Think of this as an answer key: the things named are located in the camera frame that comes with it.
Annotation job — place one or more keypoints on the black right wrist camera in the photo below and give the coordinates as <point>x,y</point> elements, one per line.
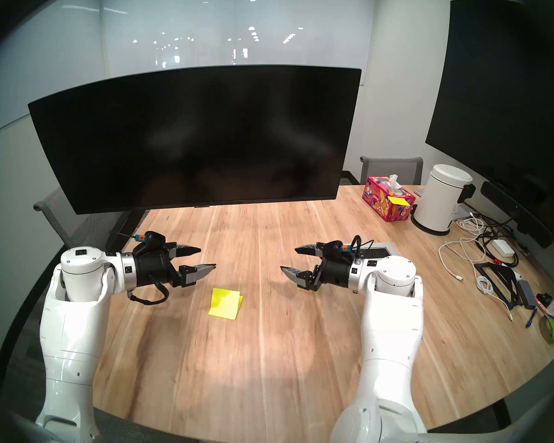
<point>334,248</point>

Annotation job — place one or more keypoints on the grey mesh office chair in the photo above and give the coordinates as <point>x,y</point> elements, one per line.
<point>392,170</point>
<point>69,220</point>

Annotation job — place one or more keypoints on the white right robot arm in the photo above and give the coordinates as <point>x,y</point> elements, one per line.
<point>388,336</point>

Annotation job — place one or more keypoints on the white power adapter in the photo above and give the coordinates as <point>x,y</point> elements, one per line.
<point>503,247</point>

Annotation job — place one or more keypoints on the white cylindrical pedal bin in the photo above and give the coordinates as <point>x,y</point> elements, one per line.
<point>438,202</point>

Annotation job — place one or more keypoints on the yellow sticky note pad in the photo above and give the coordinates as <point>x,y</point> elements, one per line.
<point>224,303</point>

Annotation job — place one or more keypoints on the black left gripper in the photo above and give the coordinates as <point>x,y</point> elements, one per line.
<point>154,271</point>

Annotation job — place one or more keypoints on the black video sound bar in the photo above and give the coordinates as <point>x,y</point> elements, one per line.
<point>512,211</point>

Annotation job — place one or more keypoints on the grey table power socket panel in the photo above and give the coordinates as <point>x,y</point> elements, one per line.
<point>383,250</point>

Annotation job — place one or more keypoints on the curved black computer monitor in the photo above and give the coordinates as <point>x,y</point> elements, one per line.
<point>189,137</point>

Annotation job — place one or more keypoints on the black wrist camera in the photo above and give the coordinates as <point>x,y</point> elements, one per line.
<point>334,248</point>
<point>154,240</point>

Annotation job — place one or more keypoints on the yellow note on tissue box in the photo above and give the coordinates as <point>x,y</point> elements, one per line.
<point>397,200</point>

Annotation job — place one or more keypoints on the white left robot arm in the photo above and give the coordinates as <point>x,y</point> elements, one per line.
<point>69,336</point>

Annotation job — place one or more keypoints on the frosted glass wall board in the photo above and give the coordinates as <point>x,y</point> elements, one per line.
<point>212,26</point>

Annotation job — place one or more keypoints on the red floral tissue box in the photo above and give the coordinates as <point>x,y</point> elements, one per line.
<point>383,203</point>

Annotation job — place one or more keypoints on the grey adapter dongle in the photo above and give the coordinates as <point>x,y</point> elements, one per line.
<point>526,292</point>

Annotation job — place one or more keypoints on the large black wall television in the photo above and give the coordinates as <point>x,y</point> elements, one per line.
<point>503,100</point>

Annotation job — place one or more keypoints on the orange marker pen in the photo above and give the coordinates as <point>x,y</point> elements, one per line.
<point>542,304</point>

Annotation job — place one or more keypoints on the blue pen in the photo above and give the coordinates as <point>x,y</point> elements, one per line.
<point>531,317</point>

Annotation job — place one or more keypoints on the black triangular folding stand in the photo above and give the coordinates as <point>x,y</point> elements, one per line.
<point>495,267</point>

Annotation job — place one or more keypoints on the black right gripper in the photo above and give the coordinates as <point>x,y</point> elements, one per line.
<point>334,273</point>

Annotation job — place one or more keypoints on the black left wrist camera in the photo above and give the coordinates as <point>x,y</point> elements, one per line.
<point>154,240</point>

